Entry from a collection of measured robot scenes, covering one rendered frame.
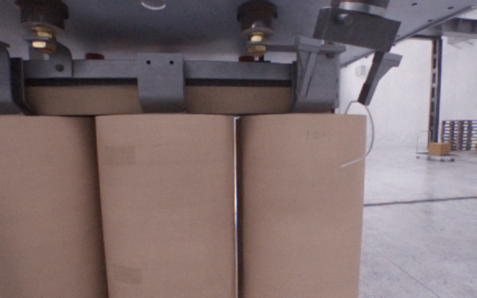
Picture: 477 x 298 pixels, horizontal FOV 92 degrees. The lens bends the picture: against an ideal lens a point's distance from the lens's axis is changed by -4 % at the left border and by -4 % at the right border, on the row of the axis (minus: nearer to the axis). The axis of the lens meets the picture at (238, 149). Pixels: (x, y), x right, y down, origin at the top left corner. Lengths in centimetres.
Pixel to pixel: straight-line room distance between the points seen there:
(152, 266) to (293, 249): 40
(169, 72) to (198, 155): 24
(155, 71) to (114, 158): 25
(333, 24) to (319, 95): 33
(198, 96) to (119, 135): 26
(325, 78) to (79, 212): 81
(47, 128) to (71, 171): 13
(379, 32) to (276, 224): 53
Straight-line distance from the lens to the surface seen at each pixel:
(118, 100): 82
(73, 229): 84
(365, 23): 48
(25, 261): 87
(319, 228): 77
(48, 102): 91
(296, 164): 69
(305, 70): 47
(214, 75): 74
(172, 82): 69
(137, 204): 69
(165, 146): 65
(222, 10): 74
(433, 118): 1357
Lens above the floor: 104
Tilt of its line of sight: 5 degrees down
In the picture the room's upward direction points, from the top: 1 degrees counter-clockwise
